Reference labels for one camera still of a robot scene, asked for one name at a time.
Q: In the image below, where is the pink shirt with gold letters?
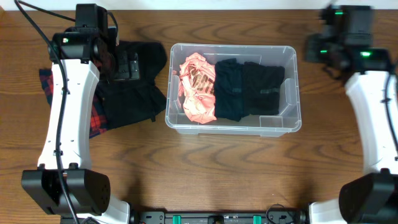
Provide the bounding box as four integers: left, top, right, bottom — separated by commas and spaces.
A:
178, 53, 216, 124

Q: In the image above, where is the black shirt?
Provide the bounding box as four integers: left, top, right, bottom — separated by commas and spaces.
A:
243, 62, 285, 116

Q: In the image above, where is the dark navy shirt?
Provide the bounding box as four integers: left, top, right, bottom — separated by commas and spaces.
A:
214, 58, 244, 121

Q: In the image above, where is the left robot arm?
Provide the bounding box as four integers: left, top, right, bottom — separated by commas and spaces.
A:
21, 4, 140, 224

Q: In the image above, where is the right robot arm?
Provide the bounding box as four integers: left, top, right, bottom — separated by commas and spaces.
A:
305, 3, 397, 223

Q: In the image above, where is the large black folded garment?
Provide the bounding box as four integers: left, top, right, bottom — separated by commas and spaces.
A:
95, 41, 167, 130

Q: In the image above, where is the red navy plaid shirt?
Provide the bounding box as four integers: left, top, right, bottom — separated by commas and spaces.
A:
39, 68, 108, 138

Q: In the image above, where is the clear plastic storage bin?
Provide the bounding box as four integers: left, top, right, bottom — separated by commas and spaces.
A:
165, 43, 302, 137

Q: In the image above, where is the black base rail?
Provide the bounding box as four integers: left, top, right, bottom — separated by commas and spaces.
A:
130, 208, 309, 224

